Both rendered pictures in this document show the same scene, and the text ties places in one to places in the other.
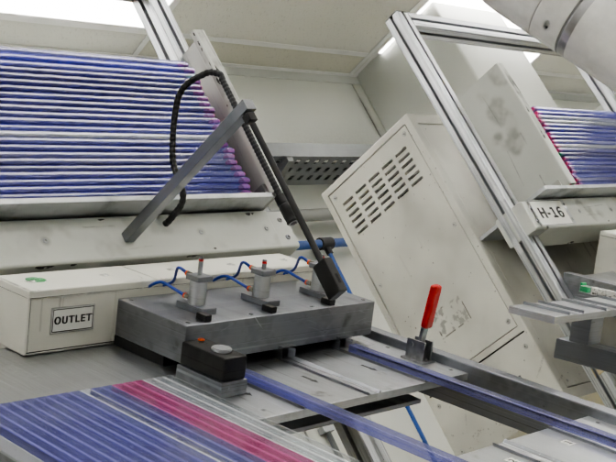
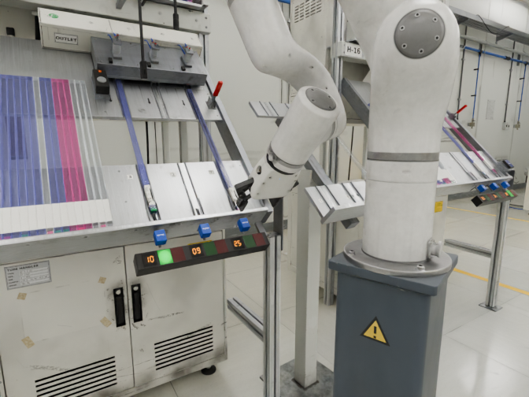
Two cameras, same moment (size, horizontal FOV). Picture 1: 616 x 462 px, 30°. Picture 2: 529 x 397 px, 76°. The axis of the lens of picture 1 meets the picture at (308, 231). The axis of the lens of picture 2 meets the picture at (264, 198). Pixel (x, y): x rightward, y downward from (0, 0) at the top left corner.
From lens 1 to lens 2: 0.79 m
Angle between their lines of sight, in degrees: 36
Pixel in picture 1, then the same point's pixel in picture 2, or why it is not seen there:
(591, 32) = (236, 11)
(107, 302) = (85, 36)
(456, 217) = (323, 34)
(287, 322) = (156, 72)
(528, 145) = not seen: hidden behind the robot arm
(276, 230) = (201, 22)
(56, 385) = (34, 68)
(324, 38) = not seen: outside the picture
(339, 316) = (186, 76)
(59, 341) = (60, 46)
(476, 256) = (322, 53)
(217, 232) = (168, 16)
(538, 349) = not seen: hidden behind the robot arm
